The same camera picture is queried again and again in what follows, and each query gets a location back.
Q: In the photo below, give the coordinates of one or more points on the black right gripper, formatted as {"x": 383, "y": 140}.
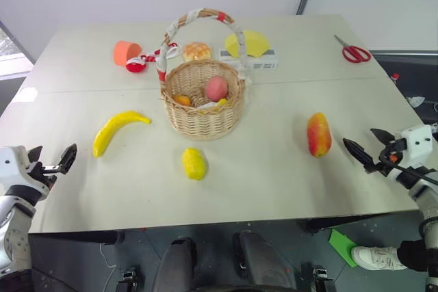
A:
{"x": 388, "y": 158}

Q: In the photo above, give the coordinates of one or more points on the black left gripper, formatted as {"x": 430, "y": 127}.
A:
{"x": 48, "y": 173}

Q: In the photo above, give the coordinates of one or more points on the small yellow toy fruit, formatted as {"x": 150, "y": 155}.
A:
{"x": 221, "y": 102}

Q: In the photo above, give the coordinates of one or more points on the red yellow toy mango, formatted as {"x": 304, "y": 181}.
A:
{"x": 319, "y": 134}

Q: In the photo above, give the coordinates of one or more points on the small white object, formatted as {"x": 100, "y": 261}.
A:
{"x": 416, "y": 100}

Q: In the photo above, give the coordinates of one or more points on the yellow toy banana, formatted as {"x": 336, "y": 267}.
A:
{"x": 109, "y": 131}

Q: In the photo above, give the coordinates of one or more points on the red capped small bottle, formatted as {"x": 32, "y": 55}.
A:
{"x": 395, "y": 78}

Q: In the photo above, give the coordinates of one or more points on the black side table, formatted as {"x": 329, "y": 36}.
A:
{"x": 410, "y": 73}

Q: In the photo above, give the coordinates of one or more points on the green paper sheet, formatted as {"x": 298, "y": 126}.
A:
{"x": 340, "y": 242}

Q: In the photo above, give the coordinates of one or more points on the white sneaker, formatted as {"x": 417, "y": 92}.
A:
{"x": 374, "y": 258}

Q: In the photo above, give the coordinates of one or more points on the black trouser leg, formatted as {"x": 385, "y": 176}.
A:
{"x": 417, "y": 254}

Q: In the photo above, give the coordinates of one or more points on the red white ribbon roll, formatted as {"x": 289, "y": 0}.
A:
{"x": 134, "y": 66}

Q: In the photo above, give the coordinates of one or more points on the orange plastic cup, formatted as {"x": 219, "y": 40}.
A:
{"x": 123, "y": 52}

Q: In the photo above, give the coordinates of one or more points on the white grey cardboard box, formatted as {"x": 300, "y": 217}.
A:
{"x": 263, "y": 62}

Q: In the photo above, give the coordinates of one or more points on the yellow toy lemon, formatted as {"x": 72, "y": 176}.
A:
{"x": 194, "y": 165}

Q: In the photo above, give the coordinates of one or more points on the small toy orange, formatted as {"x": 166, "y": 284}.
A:
{"x": 183, "y": 100}

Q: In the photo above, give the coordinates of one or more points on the black table caster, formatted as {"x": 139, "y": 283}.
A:
{"x": 127, "y": 280}
{"x": 320, "y": 278}

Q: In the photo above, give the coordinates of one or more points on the pink toy peach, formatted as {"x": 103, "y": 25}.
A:
{"x": 216, "y": 89}

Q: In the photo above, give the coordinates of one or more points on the white paper slip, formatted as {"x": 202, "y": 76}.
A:
{"x": 207, "y": 105}

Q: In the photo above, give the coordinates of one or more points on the dark rounded shape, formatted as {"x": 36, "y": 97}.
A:
{"x": 260, "y": 264}
{"x": 178, "y": 264}

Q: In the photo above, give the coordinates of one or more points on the toy pineapple bun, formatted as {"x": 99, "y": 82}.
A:
{"x": 196, "y": 51}

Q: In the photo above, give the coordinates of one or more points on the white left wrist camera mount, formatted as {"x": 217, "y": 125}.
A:
{"x": 13, "y": 162}

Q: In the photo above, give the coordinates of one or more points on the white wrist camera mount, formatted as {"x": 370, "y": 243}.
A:
{"x": 417, "y": 145}
{"x": 13, "y": 162}

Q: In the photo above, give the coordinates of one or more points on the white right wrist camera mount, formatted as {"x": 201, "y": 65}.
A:
{"x": 417, "y": 145}

